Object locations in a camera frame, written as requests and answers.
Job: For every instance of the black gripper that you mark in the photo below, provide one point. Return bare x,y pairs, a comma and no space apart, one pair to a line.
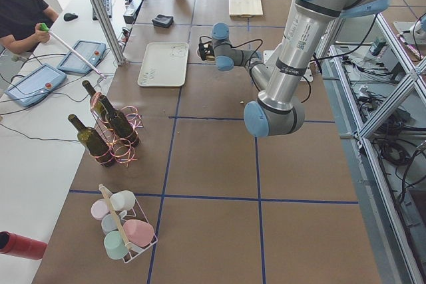
208,53

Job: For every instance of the white round plate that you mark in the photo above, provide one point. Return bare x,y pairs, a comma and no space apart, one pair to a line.
206,54

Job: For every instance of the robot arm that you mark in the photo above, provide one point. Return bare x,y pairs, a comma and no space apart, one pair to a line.
277,111

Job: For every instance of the cream bear tray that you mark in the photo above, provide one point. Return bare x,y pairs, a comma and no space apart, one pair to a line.
164,65

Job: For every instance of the wooden cutting board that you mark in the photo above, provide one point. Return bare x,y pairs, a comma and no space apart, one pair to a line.
245,8

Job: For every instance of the grey folded cloth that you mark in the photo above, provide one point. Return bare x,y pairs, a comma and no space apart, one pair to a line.
163,21

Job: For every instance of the black keyboard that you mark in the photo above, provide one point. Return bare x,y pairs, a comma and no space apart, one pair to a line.
107,4

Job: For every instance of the dark green wine bottle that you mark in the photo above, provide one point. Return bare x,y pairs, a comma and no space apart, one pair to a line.
119,122

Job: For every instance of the blue teach pendant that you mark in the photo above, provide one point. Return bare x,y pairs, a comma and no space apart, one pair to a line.
36,86
90,50

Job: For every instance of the black computer mouse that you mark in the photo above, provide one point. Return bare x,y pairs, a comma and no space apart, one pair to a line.
69,17

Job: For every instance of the white cup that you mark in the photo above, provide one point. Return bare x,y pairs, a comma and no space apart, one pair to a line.
123,200

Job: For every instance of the person in black shirt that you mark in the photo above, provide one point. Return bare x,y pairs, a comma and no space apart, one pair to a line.
20,24

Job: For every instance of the pink cup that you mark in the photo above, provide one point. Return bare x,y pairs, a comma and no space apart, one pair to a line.
139,232

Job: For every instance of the mint green cup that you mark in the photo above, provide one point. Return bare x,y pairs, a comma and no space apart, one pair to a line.
114,245

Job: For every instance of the red cylinder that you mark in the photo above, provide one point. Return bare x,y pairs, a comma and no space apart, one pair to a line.
20,246

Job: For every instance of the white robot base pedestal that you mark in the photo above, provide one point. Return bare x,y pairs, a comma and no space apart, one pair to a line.
295,51

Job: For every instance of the copper wire bottle rack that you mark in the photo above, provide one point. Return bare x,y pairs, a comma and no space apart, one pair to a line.
120,148

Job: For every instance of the long stick green handle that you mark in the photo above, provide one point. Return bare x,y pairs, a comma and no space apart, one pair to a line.
43,27

